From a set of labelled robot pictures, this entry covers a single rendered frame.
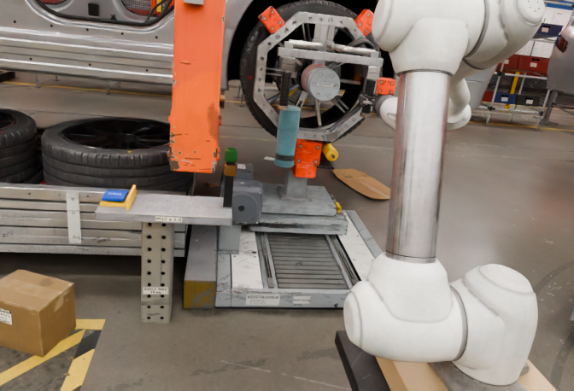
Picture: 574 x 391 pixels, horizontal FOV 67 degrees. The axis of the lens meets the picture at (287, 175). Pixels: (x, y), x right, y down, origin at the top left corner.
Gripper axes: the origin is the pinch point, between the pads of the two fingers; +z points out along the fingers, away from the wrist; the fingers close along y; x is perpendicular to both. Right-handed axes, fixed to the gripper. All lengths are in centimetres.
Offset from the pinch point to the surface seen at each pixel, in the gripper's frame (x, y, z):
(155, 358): -83, -75, -51
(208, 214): -38, -60, -36
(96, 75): -7, -113, 36
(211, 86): 1, -62, -16
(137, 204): -38, -84, -31
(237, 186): -42, -49, 2
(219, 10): 25, -61, -16
